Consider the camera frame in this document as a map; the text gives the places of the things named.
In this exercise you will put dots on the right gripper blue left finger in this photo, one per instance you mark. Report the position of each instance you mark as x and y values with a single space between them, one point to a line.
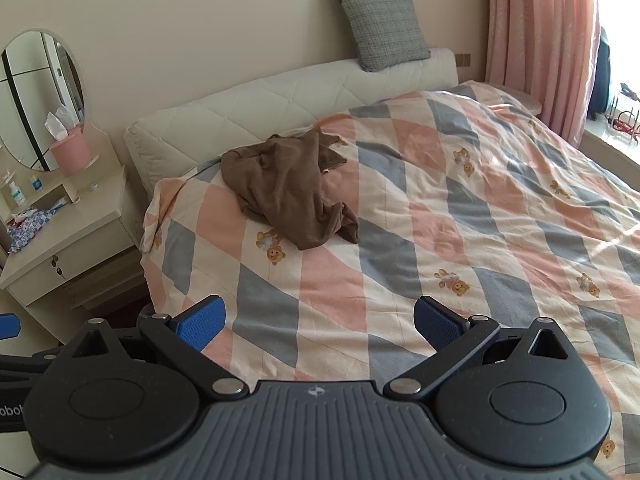
197 326

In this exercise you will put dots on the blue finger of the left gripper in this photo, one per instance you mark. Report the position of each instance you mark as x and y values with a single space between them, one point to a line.
10 326

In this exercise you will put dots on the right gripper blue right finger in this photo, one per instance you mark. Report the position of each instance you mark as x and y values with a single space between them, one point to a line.
447 331

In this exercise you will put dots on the brown long sleeve sweater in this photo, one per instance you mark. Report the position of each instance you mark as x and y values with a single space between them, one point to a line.
279 182

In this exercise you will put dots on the cream dressing table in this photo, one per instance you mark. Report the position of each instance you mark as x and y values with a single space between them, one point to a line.
86 260

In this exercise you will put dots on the patterned cloth on dresser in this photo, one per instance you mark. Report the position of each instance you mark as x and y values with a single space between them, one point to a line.
26 226

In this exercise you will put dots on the white lotion bottle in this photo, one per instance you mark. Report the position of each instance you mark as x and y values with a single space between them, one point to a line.
17 194

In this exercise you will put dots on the checkered pink grey quilt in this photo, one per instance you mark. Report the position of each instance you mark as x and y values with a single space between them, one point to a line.
460 195

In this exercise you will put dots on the pink tissue box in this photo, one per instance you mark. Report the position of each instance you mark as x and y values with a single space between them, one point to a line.
69 149

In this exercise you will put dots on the cream padded headboard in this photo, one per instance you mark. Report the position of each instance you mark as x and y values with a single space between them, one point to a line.
169 142

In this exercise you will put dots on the oval vanity mirror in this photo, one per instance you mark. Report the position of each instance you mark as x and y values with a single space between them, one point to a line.
38 78

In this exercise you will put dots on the red rack on windowsill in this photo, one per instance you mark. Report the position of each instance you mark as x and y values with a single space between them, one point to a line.
622 113

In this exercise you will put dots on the dark garment by window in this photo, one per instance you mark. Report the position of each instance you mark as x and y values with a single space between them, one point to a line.
602 78

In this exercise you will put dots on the pink curtain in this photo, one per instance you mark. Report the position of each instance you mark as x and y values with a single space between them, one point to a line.
548 49

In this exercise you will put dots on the grey plaid pillow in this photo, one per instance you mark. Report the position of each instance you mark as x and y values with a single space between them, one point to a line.
386 33

